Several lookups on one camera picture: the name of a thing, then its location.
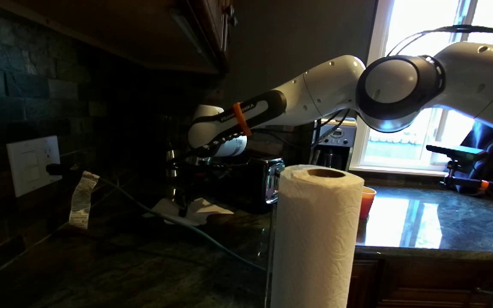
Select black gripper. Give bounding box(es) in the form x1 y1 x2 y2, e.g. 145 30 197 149
171 153 212 196

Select black chrome toaster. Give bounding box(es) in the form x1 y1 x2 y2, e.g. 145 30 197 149
185 156 287 216

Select black power plug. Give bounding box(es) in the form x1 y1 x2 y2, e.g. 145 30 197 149
44 163 84 180

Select white paper towel roll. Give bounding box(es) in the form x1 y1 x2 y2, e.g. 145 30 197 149
269 163 366 308

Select black silver coffee maker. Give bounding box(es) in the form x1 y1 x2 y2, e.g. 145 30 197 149
311 119 359 172

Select dark upper cabinet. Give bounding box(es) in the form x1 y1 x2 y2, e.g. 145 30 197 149
0 0 240 77

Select orange plastic cup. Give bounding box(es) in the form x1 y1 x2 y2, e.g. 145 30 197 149
359 185 378 228

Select wooden lower cabinet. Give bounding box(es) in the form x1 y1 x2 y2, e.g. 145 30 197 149
347 255 493 308

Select bright window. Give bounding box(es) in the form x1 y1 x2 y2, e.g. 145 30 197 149
351 0 493 177

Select grey power cable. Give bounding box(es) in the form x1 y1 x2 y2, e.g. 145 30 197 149
80 173 269 274

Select white tape strip on cable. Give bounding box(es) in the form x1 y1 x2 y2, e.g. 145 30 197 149
67 170 103 231

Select white wall outlet plate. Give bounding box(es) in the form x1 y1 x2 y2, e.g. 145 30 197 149
5 134 63 199

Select black camera stand orange knobs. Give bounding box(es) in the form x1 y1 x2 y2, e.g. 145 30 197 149
424 143 493 202

